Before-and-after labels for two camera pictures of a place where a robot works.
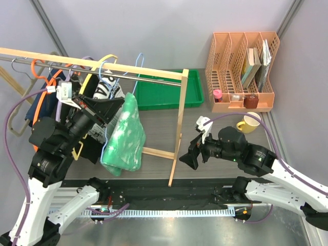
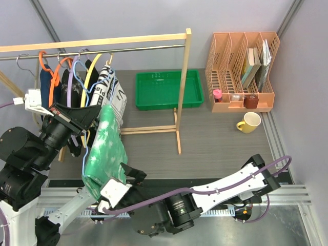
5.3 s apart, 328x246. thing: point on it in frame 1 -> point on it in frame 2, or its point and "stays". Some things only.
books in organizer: (254, 66) stays
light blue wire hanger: (101, 65) -> (87, 133)
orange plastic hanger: (52, 82) -> (55, 80)
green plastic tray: (157, 96) stays
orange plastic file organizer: (239, 71) stays
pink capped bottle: (217, 95) stays
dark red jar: (250, 101) stays
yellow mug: (250, 124) stays
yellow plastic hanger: (79, 147) -> (96, 56)
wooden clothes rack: (131, 66) -> (177, 129)
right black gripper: (196, 146) -> (139, 176)
